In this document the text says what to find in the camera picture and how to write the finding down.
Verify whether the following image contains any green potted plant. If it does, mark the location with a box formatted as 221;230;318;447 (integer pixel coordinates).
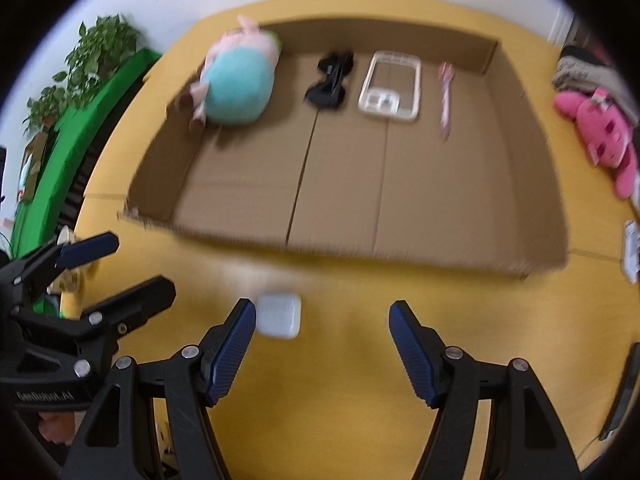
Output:
22;14;143;133

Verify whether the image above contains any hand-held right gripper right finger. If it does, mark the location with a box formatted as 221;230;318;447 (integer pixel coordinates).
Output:
389;300;583;480

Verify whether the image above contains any pink pen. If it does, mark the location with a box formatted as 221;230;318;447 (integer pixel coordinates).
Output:
437;61;457;142

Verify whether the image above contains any black bow clip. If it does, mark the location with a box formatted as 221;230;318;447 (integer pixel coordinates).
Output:
304;49;356;110

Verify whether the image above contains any brown plant pot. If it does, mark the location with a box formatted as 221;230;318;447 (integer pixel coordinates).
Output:
17;127;53;206

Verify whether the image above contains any pink rabbit plush toy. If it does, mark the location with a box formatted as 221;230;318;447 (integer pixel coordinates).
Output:
552;87;640;201

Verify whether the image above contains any pink pig plush toy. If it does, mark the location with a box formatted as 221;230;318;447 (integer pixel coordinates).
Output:
175;14;283;136

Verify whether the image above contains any person's left hand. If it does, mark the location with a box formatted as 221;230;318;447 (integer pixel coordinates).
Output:
37;410;83;448

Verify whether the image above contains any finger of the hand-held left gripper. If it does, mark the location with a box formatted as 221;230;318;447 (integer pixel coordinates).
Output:
15;275;177;377
0;231;120;306

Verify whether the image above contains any clear phone case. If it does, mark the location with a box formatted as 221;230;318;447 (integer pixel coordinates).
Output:
357;50;422;123

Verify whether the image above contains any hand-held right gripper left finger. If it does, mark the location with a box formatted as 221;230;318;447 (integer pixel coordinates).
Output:
60;298;257;480

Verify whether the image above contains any white earbuds case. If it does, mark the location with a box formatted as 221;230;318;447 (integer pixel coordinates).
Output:
256;294;302;338

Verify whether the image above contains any beige printed bag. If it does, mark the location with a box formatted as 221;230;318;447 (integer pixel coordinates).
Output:
552;42;640;126

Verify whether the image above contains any brown cardboard box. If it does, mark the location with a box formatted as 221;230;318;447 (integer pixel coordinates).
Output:
117;17;571;281

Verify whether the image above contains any black slim object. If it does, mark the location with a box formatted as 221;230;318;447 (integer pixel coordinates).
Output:
597;342;640;442

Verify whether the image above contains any white packet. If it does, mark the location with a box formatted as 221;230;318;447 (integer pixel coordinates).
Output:
622;220;640;283

